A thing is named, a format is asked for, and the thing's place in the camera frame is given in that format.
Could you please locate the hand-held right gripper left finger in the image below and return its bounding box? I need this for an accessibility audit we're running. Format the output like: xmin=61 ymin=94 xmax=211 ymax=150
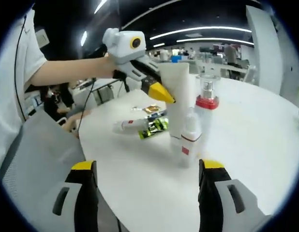
xmin=39 ymin=160 xmax=99 ymax=232

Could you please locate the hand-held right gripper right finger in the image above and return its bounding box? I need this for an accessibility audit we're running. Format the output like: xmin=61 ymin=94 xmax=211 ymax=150
xmin=197 ymin=159 xmax=270 ymax=232

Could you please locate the gold skincare sachet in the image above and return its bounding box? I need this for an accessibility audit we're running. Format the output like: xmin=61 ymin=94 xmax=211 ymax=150
xmin=143 ymin=104 xmax=160 ymax=114

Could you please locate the white skincare tube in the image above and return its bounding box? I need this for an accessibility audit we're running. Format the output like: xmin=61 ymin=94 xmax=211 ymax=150
xmin=160 ymin=62 xmax=197 ymax=151

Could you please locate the green black skincare mask packet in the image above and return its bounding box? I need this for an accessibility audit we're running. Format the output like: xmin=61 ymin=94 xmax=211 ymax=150
xmin=138 ymin=116 xmax=170 ymax=141

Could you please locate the red collar skincare spray bottle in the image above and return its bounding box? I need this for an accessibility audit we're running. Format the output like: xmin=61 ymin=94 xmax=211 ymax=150
xmin=194 ymin=74 xmax=221 ymax=158

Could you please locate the person's left hand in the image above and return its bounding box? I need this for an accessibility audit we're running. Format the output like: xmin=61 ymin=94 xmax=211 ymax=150
xmin=100 ymin=56 xmax=121 ymax=80

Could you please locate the grey mesh chair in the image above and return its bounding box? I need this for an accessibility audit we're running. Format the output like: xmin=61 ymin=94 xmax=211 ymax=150
xmin=0 ymin=110 xmax=90 ymax=232

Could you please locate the ceiling light strip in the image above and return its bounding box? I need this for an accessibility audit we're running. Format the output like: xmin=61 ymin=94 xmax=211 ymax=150
xmin=149 ymin=26 xmax=252 ymax=41
xmin=176 ymin=37 xmax=254 ymax=47

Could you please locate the person's white shirt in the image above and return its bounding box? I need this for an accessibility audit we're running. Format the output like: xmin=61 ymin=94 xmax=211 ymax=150
xmin=0 ymin=8 xmax=48 ymax=168

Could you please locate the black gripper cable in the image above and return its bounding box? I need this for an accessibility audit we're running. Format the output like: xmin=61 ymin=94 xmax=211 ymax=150
xmin=76 ymin=76 xmax=97 ymax=136

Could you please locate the thin black chest cable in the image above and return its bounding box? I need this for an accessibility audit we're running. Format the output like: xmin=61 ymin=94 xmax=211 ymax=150
xmin=14 ymin=14 xmax=29 ymax=122

